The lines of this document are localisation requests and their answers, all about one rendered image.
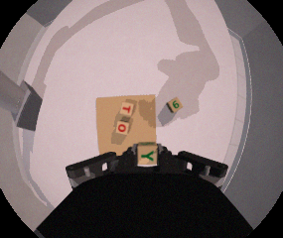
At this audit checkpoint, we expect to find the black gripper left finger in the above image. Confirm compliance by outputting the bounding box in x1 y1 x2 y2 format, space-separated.
66 144 138 189

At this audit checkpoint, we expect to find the brown square mat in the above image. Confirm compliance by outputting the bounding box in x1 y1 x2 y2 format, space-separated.
96 95 156 156

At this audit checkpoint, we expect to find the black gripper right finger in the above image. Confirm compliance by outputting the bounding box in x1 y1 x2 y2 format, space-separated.
157 143 228 189

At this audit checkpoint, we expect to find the beige letter block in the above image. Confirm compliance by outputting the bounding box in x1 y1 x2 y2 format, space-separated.
119 102 135 116
137 142 158 165
115 120 131 135
166 97 183 113

